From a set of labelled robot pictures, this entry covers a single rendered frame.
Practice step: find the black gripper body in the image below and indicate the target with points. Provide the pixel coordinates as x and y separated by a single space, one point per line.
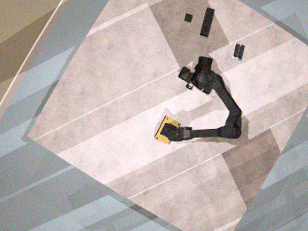
185 75

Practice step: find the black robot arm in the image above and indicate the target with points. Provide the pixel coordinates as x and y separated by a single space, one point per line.
232 128

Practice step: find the small dark grey square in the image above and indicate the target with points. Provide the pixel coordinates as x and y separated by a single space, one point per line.
188 17

